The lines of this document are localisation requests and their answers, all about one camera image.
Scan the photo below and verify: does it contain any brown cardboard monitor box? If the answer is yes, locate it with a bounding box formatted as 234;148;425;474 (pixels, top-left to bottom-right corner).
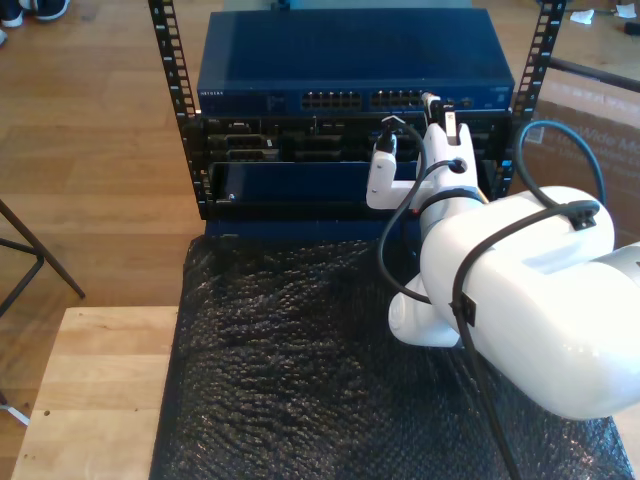
499;67;640;251

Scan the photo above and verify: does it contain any black rack server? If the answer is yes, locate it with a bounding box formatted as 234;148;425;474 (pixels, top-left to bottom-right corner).
183;113;526;166

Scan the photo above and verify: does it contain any black rack shelf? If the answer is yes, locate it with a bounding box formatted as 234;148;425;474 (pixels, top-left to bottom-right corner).
198;160;504;222

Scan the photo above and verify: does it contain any black metal bar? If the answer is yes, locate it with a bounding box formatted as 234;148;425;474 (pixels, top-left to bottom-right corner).
548;56;640;94

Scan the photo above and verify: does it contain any black bubble-wrap mat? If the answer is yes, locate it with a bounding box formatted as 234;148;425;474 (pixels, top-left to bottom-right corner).
148;234;636;480

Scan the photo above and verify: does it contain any white floor foot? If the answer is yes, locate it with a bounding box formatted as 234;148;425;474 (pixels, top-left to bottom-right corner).
0;402;31;427

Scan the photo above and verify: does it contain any blue network switch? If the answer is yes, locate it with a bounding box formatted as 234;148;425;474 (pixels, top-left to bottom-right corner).
196;8;516;117

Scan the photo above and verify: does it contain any black perforated rack post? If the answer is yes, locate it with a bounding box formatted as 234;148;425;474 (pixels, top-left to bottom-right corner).
147;0;211;221
492;0;567;206

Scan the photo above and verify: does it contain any blue rack base plate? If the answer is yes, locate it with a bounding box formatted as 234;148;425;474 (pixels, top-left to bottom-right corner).
204;218;426;241

